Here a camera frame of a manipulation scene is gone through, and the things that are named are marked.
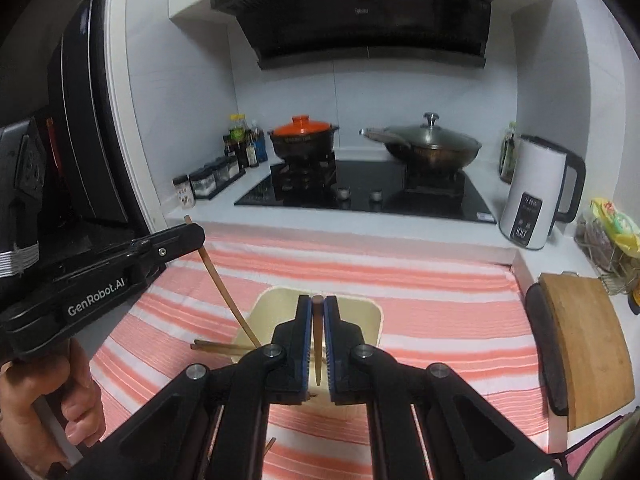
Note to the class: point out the wooden cutting board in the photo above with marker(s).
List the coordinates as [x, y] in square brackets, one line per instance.
[590, 350]

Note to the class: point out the green tray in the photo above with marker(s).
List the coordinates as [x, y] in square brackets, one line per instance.
[627, 450]

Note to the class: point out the pink white striped tablecloth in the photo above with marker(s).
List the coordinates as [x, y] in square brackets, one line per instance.
[425, 285]

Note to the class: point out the black glass gas cooktop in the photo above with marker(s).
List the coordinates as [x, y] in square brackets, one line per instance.
[300, 203]

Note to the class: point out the black clay pot orange lid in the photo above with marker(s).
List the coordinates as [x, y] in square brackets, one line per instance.
[302, 140]

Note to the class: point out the brown wooden chopstick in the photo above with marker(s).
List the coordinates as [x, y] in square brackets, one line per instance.
[220, 343]
[270, 446]
[318, 350]
[225, 292]
[210, 349]

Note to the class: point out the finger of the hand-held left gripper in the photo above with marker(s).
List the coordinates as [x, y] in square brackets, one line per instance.
[170, 242]

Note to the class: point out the white electric kettle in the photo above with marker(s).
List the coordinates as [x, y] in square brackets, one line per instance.
[530, 185]

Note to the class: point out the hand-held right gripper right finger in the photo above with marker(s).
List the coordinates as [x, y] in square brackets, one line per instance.
[331, 350]

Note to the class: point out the yellow green snack bag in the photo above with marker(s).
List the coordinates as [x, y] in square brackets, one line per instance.
[617, 225]

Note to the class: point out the black range hood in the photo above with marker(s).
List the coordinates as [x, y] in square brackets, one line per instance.
[360, 15]

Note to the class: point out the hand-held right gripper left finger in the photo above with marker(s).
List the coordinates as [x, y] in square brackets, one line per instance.
[302, 350]

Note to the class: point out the person's left hand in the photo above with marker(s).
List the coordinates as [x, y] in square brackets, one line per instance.
[30, 410]

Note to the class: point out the cream plastic utensil container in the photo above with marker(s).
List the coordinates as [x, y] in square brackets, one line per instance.
[360, 320]

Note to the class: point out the steel wok with lid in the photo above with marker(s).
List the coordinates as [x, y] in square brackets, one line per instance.
[430, 145]

